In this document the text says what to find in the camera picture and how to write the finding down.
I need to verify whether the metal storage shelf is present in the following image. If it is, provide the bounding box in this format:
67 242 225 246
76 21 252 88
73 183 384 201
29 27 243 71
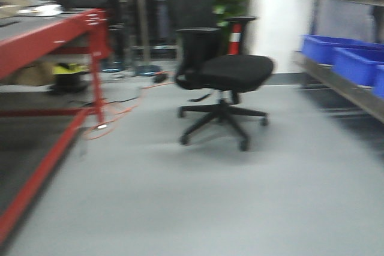
294 0 383 122

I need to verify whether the black office chair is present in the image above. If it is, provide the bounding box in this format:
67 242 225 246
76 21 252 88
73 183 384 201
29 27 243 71
166 0 275 152

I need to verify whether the orange white traffic cone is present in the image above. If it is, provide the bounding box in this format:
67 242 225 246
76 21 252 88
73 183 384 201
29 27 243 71
227 23 241 55

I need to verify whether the green potted plant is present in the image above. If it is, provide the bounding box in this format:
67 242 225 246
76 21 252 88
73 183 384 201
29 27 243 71
213 0 249 27

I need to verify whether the blue plastic bin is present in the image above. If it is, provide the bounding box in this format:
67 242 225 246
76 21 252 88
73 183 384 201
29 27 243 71
332 48 383 86
301 34 383 64

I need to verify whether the red metal workbench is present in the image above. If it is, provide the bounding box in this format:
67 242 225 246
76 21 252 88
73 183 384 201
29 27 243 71
1 8 110 243

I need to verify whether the blue plastic bin near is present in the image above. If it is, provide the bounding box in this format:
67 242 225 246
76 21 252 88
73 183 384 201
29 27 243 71
332 48 383 86

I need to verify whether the orange extension cable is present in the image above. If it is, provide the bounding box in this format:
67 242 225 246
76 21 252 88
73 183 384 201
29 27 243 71
82 71 178 140

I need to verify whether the yellow black cable reel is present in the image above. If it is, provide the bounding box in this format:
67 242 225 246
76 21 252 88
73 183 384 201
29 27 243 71
49 62 88 95

